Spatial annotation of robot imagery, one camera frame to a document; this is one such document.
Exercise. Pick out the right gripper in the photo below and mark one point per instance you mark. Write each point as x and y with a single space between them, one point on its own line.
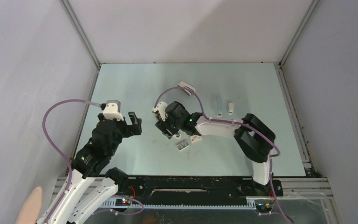
163 125

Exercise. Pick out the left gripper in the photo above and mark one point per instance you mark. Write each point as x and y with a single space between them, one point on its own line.
131 129

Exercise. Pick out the staple box sleeve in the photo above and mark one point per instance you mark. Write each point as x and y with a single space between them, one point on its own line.
195 138

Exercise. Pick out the staple tray with staples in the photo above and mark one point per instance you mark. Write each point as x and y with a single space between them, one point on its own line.
182 145

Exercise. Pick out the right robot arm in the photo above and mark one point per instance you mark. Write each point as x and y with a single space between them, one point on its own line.
254 138

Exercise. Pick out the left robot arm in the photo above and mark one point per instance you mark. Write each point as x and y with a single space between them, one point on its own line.
70 207

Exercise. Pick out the light blue stapler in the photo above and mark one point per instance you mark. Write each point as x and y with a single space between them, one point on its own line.
219 106

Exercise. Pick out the small white stapler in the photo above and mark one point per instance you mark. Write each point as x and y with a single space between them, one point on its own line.
230 108

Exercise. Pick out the beige object in corner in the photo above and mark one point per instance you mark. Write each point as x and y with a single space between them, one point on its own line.
31 208

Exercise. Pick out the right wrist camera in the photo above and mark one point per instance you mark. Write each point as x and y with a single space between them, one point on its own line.
159 111

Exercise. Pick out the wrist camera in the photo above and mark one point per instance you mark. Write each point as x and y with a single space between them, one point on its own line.
159 111
112 111

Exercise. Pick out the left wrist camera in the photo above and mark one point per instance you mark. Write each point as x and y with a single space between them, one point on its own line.
112 111

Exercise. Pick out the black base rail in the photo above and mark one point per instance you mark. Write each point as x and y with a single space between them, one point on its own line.
198 191

